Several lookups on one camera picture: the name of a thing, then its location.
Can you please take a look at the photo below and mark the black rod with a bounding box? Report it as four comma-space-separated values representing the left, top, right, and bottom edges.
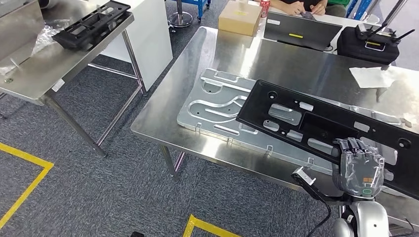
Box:
380, 0, 410, 28

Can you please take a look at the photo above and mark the stainless steel box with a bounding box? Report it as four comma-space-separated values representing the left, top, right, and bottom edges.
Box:
0, 0, 45, 66

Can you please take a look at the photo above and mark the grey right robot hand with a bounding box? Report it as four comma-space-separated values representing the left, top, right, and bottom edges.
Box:
331, 137, 386, 199

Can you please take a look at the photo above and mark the stainless steel side table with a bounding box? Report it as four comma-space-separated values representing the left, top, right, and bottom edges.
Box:
0, 11, 149, 159

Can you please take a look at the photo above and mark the cardboard box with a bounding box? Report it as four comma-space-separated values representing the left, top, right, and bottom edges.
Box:
218, 0, 263, 37

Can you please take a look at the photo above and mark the white desk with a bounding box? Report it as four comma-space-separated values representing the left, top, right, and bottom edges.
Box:
255, 5, 398, 66

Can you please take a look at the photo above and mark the black camera cable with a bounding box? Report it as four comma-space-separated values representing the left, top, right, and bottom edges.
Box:
305, 197, 333, 237

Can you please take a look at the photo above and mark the stainless steel workbench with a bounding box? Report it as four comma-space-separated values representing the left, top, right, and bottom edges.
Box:
130, 25, 419, 230

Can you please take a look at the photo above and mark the blue cart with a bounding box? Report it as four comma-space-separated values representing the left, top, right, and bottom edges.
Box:
181, 0, 212, 23

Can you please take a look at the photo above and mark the long black plastic part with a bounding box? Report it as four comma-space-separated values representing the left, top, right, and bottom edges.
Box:
51, 0, 131, 52
235, 79, 419, 201

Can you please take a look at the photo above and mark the dark grey laptop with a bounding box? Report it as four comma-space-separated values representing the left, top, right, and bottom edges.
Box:
263, 11, 343, 52

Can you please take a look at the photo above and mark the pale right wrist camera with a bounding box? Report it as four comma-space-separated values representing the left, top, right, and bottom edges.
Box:
291, 166, 348, 207

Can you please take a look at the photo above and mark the white cabinet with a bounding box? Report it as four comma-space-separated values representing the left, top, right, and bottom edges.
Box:
98, 0, 173, 92

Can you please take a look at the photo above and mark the person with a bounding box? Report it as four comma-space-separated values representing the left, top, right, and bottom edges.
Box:
270, 0, 348, 19

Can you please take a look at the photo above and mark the white paper sheet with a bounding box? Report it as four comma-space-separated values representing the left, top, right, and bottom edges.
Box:
348, 66, 399, 89

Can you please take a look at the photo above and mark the aluminium fixture plate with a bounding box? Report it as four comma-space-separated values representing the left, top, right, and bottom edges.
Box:
176, 68, 414, 179

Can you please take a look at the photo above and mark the grey remote controller with antennas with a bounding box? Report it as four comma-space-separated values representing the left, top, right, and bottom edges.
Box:
356, 23, 416, 52

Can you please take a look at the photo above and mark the black carry case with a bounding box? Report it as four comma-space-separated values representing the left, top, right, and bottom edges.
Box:
336, 26, 401, 65

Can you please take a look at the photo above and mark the chrome stool base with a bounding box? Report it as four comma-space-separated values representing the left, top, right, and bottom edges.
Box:
168, 0, 194, 29

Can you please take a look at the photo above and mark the person's right hand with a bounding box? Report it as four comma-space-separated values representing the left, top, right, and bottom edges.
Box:
285, 1, 307, 16

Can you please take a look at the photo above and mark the person's left hand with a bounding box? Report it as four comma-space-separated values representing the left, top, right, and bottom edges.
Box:
309, 0, 328, 16

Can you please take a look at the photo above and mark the clear plastic bag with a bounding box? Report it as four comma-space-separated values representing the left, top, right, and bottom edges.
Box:
0, 23, 66, 77

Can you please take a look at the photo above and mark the blue metal rack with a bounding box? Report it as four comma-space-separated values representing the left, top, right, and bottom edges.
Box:
345, 0, 374, 21

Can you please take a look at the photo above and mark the yellow floor tape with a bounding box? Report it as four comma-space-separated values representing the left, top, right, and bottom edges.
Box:
0, 142, 55, 230
182, 214, 243, 237

